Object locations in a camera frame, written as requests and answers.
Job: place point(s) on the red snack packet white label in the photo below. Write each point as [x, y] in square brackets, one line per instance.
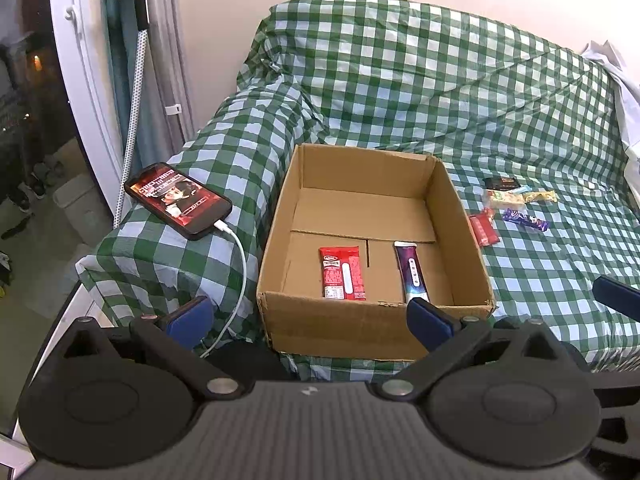
[342, 272]

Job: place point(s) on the grey curtain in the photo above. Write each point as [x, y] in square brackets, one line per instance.
[167, 60]

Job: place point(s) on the light blue snack packet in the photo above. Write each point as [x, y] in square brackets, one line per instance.
[521, 190]

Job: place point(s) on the small red snack packet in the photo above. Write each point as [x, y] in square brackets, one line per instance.
[482, 230]

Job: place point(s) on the black snack packet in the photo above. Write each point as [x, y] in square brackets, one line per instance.
[500, 182]

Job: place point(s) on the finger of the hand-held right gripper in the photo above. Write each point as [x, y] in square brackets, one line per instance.
[617, 294]

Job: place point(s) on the yellow snack packet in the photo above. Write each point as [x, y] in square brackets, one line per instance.
[542, 196]

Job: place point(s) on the black smartphone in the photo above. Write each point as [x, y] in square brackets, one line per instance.
[175, 197]

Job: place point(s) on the white door frame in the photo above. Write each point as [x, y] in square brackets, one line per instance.
[85, 85]

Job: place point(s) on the white cloth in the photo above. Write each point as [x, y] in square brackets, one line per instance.
[625, 90]

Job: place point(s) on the dark shoes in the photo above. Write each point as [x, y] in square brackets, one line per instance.
[40, 180]

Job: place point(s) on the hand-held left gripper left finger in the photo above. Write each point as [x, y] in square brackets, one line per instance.
[192, 319]

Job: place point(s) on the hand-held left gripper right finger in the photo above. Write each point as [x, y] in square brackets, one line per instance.
[424, 320]

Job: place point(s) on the brown cardboard box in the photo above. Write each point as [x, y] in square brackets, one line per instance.
[350, 327]

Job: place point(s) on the purple snack packet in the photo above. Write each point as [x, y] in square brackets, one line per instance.
[522, 218]

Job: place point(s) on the clear packet of pale snacks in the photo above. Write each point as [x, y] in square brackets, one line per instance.
[502, 199]

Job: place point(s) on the long purple snack bar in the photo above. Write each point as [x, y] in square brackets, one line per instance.
[412, 270]

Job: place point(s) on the white bin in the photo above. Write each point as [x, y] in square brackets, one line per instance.
[82, 202]

